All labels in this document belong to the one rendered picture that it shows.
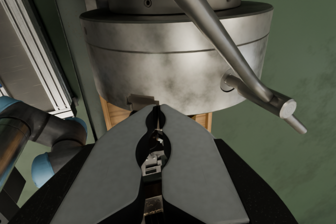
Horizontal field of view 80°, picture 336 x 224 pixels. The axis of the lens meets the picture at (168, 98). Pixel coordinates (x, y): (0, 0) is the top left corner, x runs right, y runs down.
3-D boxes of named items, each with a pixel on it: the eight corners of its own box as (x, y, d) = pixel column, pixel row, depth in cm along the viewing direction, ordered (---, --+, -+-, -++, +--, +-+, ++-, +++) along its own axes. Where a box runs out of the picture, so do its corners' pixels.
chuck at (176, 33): (73, 8, 42) (93, 33, 17) (200, -2, 54) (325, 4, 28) (77, 26, 44) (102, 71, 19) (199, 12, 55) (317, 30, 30)
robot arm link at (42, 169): (36, 144, 46) (23, 173, 39) (87, 135, 48) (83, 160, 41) (48, 169, 50) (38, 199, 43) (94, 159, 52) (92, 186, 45)
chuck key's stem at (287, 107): (225, 70, 30) (300, 105, 20) (216, 82, 30) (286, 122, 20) (216, 62, 28) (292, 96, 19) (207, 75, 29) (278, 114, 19)
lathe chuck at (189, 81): (77, 26, 44) (102, 72, 19) (199, 12, 55) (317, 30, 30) (87, 65, 48) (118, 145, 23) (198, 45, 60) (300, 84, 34)
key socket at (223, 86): (229, 69, 30) (243, 75, 27) (216, 87, 30) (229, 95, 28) (217, 57, 28) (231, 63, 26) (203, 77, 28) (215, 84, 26)
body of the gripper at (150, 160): (157, 150, 55) (112, 160, 53) (155, 125, 51) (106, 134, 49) (164, 172, 49) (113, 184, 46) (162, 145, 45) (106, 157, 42)
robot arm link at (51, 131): (55, 104, 54) (44, 128, 45) (93, 122, 60) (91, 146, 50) (41, 126, 56) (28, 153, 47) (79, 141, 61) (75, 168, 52)
